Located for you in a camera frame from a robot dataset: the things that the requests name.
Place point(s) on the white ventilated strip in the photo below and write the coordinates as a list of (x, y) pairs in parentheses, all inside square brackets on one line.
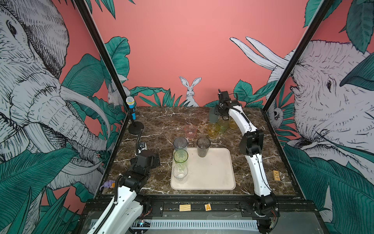
[(184, 224)]

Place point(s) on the short yellow glass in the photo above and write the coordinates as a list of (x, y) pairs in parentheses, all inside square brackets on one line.
[(213, 130)]

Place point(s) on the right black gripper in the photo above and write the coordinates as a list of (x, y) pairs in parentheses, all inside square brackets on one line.
[(217, 110)]

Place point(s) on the right black frame post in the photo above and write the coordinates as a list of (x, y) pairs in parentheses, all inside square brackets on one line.
[(312, 28)]

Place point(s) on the orange letter A tag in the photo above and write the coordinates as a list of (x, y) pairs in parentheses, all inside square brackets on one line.
[(208, 207)]

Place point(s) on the pink short glass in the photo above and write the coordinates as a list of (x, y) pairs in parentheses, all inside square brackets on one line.
[(190, 131)]

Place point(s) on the frosted teal textured glass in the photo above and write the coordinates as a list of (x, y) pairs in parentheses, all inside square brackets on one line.
[(213, 118)]

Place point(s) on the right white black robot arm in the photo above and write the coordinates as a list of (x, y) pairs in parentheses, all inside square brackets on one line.
[(251, 145)]

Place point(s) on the left black frame post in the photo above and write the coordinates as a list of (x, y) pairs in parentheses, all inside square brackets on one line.
[(90, 24)]

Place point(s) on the microphone on black stand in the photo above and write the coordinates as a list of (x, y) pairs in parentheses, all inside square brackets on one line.
[(135, 127)]

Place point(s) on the dark grey tall glass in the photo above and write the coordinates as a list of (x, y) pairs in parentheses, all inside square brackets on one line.
[(203, 145)]

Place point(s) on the tall yellow glass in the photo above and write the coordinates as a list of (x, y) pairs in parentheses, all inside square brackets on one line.
[(232, 124)]

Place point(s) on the clear faceted glass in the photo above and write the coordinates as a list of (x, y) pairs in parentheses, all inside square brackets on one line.
[(180, 171)]

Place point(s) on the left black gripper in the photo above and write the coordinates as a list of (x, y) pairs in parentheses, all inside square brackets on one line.
[(155, 161)]

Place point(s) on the purple toy figure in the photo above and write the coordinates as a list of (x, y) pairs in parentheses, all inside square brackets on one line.
[(107, 185)]

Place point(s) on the light green tall glass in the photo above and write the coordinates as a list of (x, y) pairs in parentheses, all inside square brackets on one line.
[(180, 158)]

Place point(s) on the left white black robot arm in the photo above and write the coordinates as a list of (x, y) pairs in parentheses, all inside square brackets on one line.
[(127, 203)]

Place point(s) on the wooden block on rail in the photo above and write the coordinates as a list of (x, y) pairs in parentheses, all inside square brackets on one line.
[(185, 207)]

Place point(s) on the short green glass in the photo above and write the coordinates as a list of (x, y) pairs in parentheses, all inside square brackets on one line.
[(223, 125)]

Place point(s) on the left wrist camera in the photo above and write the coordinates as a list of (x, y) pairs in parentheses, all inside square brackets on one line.
[(142, 146)]

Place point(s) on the blue tall plastic glass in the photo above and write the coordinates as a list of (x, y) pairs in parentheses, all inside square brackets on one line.
[(180, 143)]

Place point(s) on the black frame post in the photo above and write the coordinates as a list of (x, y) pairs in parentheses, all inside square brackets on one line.
[(90, 24), (312, 28)]

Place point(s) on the black front rail base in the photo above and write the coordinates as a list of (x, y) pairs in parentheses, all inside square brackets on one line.
[(292, 214)]

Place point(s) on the beige plastic tray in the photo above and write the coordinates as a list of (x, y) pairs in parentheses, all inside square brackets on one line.
[(213, 172)]

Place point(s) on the small wooden block on table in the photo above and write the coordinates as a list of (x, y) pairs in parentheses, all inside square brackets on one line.
[(276, 175)]

